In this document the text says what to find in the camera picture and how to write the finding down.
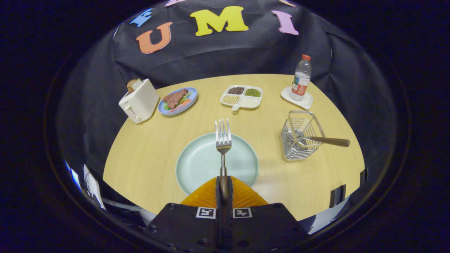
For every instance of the pale soybeans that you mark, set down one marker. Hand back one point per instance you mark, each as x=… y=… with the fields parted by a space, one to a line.
x=231 y=99

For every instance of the red tomato slice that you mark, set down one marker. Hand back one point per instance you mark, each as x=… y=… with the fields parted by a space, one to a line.
x=185 y=102

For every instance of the white toaster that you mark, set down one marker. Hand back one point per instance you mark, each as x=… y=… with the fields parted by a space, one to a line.
x=140 y=102

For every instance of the brown steak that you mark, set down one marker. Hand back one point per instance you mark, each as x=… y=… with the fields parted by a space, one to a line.
x=174 y=98

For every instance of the green lettuce leaf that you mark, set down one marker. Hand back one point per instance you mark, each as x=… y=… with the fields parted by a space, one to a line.
x=189 y=95

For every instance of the white coaster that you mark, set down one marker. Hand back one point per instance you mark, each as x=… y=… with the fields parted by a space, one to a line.
x=286 y=95

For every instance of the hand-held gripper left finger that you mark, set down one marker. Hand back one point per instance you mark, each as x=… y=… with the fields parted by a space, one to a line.
x=219 y=218

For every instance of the clear plastic water bottle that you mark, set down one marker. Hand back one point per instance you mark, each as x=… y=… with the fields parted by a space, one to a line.
x=300 y=82

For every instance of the pale green plate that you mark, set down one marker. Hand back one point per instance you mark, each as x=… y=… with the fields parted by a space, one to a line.
x=200 y=165

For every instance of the white divided tray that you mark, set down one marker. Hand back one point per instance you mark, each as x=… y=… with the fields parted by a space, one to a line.
x=250 y=102

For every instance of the dark brown beans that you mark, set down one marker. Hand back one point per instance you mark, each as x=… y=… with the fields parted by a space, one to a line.
x=236 y=90

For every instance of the blue plate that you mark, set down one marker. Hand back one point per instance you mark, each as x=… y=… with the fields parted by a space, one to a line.
x=174 y=112

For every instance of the toasted bread slice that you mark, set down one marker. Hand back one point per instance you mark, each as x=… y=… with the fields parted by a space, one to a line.
x=133 y=85

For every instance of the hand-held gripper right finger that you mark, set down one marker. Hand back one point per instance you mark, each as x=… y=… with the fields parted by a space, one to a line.
x=229 y=218

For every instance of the green mung beans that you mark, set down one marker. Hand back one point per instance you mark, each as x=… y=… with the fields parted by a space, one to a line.
x=252 y=92

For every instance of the black rectangular bracket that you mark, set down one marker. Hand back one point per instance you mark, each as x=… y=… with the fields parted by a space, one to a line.
x=364 y=176
x=337 y=196

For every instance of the black backdrop cloth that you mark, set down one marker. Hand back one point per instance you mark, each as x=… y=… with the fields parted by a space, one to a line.
x=228 y=52

